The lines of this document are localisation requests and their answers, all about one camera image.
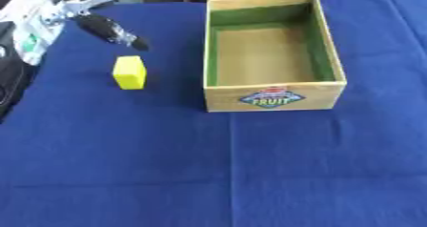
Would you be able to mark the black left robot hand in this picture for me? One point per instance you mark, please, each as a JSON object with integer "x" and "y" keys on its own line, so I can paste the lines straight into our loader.
{"x": 103, "y": 27}

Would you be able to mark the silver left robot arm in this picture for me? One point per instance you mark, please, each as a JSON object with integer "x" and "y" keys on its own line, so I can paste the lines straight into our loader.
{"x": 33, "y": 24}

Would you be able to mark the tan box with green inside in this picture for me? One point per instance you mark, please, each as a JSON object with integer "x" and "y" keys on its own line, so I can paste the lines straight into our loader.
{"x": 267, "y": 59}

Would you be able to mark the yellow rectangular block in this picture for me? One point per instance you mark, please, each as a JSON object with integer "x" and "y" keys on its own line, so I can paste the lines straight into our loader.
{"x": 130, "y": 72}

